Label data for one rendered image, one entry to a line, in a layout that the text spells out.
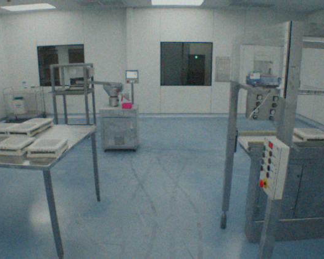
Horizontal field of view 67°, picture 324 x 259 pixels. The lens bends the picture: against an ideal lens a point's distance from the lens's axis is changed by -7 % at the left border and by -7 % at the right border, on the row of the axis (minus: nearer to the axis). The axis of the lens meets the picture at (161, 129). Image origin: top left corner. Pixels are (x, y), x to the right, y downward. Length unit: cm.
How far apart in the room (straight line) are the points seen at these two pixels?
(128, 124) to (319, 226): 313
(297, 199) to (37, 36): 708
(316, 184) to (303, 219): 34
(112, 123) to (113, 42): 322
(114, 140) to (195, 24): 400
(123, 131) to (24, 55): 439
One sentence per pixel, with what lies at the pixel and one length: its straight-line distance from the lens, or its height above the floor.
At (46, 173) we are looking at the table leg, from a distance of 194.
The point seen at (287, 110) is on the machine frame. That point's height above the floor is 135.
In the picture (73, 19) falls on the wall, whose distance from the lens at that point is 751.
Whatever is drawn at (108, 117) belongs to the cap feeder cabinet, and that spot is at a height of 62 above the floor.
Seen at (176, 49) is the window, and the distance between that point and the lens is 711.
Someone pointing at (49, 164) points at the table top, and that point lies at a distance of 191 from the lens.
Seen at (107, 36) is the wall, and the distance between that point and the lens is 724.
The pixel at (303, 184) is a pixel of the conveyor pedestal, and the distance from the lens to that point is 244.
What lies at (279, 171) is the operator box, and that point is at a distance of 126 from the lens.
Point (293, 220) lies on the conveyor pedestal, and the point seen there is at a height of 24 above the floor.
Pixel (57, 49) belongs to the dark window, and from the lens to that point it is 761.
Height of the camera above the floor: 158
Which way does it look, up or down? 15 degrees down
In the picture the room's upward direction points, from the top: straight up
